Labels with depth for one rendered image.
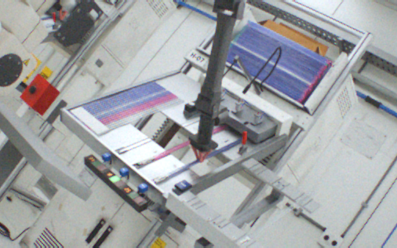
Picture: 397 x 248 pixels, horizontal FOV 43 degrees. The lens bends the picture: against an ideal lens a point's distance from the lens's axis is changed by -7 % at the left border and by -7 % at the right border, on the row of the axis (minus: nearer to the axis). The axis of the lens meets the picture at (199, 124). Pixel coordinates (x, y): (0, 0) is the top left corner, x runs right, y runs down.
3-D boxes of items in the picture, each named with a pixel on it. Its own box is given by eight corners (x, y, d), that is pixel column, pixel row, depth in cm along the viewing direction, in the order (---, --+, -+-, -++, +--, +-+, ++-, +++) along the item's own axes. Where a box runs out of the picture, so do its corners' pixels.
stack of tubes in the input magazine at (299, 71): (299, 103, 237) (332, 58, 240) (216, 56, 264) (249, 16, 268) (305, 115, 247) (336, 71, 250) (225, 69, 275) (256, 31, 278)
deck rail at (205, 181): (165, 211, 192) (166, 198, 189) (161, 208, 193) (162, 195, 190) (285, 146, 238) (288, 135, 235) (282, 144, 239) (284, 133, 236)
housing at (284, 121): (275, 149, 237) (282, 122, 230) (198, 100, 264) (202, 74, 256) (286, 143, 242) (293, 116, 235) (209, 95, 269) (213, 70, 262)
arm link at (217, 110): (194, 97, 199) (213, 105, 195) (215, 88, 207) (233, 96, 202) (193, 126, 205) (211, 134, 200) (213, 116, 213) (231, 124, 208)
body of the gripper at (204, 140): (199, 135, 212) (202, 119, 208) (218, 147, 207) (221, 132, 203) (187, 140, 208) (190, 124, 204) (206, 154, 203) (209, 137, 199)
